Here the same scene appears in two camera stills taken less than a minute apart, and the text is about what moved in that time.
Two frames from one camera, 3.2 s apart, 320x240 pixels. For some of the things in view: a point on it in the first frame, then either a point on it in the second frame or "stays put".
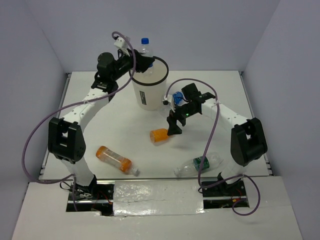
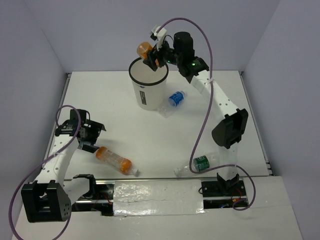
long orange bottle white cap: x=123 y=164 stays put
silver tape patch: x=156 y=197 stays put
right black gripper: x=174 y=128 to x=151 y=57
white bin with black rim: x=150 y=86 stays put
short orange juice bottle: x=159 y=136 to x=142 y=49
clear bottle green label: x=212 y=159 stays put
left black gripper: x=142 y=62 to x=95 y=128
